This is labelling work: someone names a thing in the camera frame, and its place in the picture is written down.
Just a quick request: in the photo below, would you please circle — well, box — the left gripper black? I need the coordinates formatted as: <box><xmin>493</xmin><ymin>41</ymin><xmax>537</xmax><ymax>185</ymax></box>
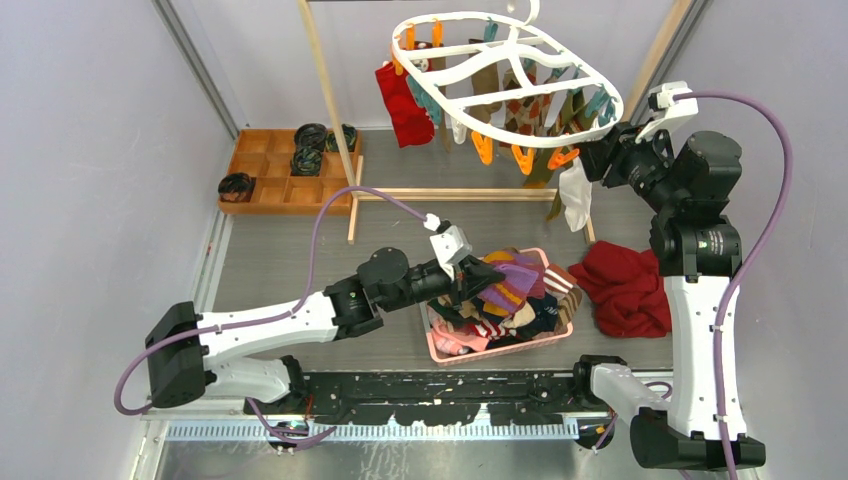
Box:
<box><xmin>381</xmin><ymin>255</ymin><xmax>504</xmax><ymax>313</ymax></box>

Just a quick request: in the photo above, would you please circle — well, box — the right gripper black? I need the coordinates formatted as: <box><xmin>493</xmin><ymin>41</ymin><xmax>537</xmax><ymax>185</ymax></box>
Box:
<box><xmin>573</xmin><ymin>115</ymin><xmax>684</xmax><ymax>213</ymax></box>

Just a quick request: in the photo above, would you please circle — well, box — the maroon purple orange striped sock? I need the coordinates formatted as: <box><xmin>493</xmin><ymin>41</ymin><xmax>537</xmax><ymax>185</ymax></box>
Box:
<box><xmin>478</xmin><ymin>250</ymin><xmax>546</xmax><ymax>317</ymax></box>

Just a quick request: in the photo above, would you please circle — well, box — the white plastic clip hanger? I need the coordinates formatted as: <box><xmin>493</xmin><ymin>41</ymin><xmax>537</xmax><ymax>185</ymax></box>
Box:
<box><xmin>390</xmin><ymin>1</ymin><xmax>625</xmax><ymax>176</ymax></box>

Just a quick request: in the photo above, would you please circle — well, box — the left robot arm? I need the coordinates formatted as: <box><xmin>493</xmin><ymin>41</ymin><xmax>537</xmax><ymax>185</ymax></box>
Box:
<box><xmin>145</xmin><ymin>247</ymin><xmax>505</xmax><ymax>414</ymax></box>

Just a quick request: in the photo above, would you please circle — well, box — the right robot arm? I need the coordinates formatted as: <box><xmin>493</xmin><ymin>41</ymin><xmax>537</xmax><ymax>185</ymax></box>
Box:
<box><xmin>570</xmin><ymin>122</ymin><xmax>766</xmax><ymax>471</ymax></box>

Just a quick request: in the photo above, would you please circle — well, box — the green striped hanging sock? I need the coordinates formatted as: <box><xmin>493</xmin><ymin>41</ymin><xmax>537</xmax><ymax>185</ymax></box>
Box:
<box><xmin>522</xmin><ymin>90</ymin><xmax>597</xmax><ymax>189</ymax></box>

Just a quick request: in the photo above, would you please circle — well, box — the white hanging sock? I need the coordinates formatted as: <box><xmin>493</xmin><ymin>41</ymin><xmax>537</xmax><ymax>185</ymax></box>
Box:
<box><xmin>559</xmin><ymin>157</ymin><xmax>592</xmax><ymax>232</ymax></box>

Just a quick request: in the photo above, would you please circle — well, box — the pink plastic basket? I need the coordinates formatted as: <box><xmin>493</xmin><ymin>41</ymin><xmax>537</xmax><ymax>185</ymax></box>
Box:
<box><xmin>421</xmin><ymin>248</ymin><xmax>573</xmax><ymax>366</ymax></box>

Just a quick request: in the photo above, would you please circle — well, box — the argyle hanging sock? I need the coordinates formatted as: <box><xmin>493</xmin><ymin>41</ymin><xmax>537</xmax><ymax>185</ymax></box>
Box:
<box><xmin>498</xmin><ymin>63</ymin><xmax>553</xmax><ymax>155</ymax></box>

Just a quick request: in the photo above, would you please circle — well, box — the brown striped sock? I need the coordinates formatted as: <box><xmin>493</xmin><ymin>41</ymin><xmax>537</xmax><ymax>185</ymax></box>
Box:
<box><xmin>557</xmin><ymin>288</ymin><xmax>583</xmax><ymax>327</ymax></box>

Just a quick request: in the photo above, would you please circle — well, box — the red cloth on table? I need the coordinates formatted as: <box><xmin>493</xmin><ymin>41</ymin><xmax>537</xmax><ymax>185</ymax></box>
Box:
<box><xmin>568</xmin><ymin>241</ymin><xmax>672</xmax><ymax>338</ymax></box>

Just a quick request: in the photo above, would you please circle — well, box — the wooden clothes rack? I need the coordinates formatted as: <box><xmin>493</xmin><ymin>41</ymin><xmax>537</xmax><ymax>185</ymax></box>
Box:
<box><xmin>296</xmin><ymin>0</ymin><xmax>710</xmax><ymax>202</ymax></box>

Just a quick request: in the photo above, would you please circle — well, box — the red hanging sock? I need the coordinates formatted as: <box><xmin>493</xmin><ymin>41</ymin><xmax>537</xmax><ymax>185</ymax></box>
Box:
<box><xmin>375</xmin><ymin>60</ymin><xmax>435</xmax><ymax>148</ymax></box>

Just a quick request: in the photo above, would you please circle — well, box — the rolled dark green sock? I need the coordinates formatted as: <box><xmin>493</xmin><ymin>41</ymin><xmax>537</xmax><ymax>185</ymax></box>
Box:
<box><xmin>325</xmin><ymin>124</ymin><xmax>359</xmax><ymax>154</ymax></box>

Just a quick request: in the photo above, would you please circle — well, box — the rolled dark sock centre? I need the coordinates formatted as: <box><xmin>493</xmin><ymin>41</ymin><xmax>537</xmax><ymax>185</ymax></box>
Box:
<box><xmin>290</xmin><ymin>146</ymin><xmax>323</xmax><ymax>177</ymax></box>

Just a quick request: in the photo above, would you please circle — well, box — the orange wooden compartment tray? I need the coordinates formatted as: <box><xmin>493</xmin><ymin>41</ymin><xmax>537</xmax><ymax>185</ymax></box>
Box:
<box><xmin>218</xmin><ymin>129</ymin><xmax>349</xmax><ymax>215</ymax></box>

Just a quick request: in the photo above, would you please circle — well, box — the rolled dark sock left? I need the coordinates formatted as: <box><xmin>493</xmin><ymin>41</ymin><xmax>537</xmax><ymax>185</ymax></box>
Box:
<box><xmin>217</xmin><ymin>172</ymin><xmax>256</xmax><ymax>203</ymax></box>

